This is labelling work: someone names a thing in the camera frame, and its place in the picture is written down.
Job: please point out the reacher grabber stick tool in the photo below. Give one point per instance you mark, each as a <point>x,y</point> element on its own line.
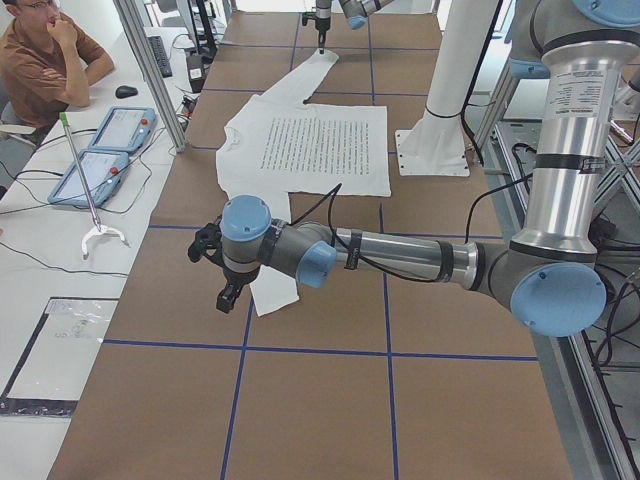
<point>98,229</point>

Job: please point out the black power adapter box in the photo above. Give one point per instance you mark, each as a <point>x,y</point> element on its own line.
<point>195,72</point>

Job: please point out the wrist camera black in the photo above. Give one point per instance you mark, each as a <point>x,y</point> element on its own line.
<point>309,17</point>
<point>206,243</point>

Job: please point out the white printed t-shirt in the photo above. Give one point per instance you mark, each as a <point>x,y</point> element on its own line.
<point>279,144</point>

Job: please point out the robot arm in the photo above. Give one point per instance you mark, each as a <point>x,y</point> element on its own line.
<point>355,11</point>
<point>545,275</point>

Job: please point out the white camera mast with base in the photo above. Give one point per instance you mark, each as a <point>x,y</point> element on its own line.
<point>435,146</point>

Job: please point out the seated man brown shirt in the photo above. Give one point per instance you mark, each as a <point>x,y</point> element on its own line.
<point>48,63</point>

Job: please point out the black computer mouse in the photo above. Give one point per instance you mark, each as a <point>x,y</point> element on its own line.
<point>125,91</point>

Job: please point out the far blue teach pendant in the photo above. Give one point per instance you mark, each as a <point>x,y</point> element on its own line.
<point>124,129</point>

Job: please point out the clear plastic bag sheet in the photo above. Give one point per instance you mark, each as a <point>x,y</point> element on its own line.
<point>50,375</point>

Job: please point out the blue teach pendant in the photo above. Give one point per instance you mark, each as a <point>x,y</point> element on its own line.
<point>103,170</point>
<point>124,129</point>

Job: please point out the near blue teach pendant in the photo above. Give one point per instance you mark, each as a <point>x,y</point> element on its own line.
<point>103,170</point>

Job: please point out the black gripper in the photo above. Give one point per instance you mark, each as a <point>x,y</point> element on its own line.
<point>234,279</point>
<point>320,21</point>

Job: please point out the aluminium frame post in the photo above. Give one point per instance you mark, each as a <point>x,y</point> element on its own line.
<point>136,36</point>

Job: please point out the black keyboard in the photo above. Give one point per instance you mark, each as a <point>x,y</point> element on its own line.
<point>160,55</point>

